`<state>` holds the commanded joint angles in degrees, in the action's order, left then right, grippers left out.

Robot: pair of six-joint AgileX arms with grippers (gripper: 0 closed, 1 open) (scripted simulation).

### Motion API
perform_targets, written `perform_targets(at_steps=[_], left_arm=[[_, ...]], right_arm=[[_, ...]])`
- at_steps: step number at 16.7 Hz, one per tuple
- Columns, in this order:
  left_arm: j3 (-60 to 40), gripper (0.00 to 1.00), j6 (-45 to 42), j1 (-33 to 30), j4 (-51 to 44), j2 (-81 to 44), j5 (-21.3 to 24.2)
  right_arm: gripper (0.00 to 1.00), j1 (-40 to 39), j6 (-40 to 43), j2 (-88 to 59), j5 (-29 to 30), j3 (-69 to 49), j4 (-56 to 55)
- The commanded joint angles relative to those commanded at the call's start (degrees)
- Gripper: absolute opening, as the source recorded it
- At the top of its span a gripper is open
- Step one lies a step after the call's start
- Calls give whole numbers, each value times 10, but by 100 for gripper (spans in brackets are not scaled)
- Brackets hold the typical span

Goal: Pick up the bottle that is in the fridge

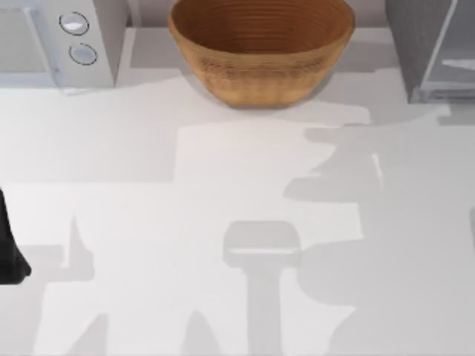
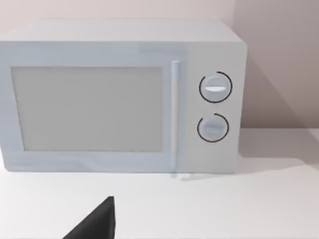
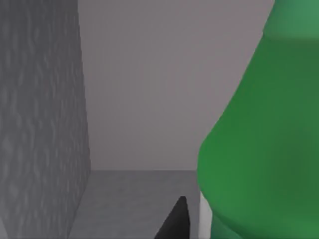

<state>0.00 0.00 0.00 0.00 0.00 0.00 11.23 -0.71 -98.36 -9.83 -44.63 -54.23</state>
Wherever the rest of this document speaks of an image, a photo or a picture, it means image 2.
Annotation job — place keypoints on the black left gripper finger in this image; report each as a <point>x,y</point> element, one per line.
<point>101,221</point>

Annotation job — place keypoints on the pale knob with grey bar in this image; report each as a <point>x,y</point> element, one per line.
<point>212,128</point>

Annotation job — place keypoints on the pale knob with white bar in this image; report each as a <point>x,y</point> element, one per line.
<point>215,87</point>

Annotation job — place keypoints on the pale microwave door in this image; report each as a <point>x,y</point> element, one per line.
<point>87,109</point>

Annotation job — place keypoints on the pale microwave oven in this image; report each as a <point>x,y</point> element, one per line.
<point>211,57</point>

